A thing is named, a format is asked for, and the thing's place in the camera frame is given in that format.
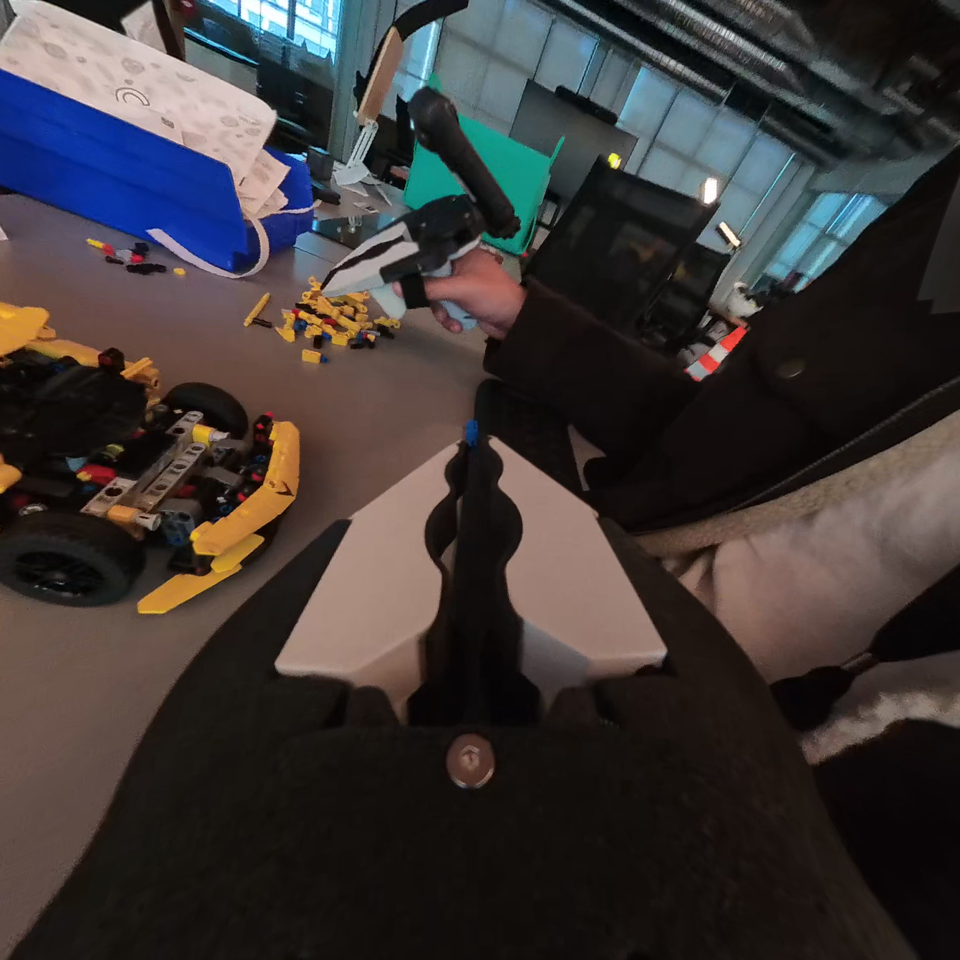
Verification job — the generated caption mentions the yellow toy brick car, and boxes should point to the yellow toy brick car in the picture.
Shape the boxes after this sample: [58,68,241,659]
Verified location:
[0,301,301,616]

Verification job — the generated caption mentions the pile of small bricks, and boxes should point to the pile of small bricks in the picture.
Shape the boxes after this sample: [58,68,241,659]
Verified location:
[273,276,402,367]

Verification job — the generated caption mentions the scattered red black brick pieces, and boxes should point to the scattered red black brick pieces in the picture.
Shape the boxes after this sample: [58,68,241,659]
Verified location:
[86,238,187,277]

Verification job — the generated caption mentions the orange white traffic cone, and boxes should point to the orange white traffic cone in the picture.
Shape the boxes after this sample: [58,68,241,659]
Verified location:
[684,324,749,384]

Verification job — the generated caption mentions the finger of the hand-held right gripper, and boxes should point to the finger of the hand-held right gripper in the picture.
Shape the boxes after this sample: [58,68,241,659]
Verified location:
[321,242,414,297]
[332,214,415,279]

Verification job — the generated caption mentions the white shirt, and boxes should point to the white shirt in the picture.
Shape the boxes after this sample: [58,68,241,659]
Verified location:
[637,420,960,759]

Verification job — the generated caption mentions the paned window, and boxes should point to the paned window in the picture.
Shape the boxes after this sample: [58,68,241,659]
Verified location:
[183,0,342,61]

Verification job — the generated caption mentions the black fleece-lined jacket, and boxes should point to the black fleece-lined jacket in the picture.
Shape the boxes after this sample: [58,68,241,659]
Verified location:
[585,142,960,960]

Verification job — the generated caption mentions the wooden black desk lamp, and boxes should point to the wooden black desk lamp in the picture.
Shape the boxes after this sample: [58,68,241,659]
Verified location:
[333,0,470,189]

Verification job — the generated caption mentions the person's right hand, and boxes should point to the person's right hand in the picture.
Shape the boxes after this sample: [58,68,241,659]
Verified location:
[392,246,528,340]

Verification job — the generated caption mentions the printed paper sheets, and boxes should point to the printed paper sheets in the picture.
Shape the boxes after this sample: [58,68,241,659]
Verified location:
[0,0,292,219]

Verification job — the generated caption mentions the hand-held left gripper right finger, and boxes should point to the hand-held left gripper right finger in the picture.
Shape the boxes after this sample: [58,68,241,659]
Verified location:
[456,435,669,711]

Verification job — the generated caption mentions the person's right forearm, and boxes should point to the person's right forearm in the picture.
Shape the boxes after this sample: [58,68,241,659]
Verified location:
[483,279,759,481]

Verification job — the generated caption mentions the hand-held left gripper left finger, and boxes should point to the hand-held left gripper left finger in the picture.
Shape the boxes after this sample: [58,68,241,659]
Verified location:
[274,439,468,711]

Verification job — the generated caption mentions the blue plastic storage bin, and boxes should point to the blue plastic storage bin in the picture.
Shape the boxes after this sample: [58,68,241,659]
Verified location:
[0,67,315,273]

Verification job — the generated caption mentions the dark flat panel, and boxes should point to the dark flat panel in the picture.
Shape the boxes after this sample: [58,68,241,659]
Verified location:
[255,52,333,150]

